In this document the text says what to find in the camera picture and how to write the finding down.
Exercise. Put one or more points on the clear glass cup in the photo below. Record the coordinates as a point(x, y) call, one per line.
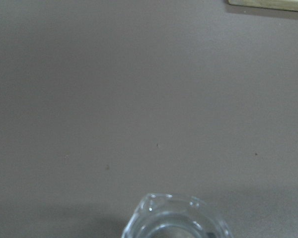
point(163, 215)

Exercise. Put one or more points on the bamboo cutting board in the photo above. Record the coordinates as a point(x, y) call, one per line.
point(290, 5)

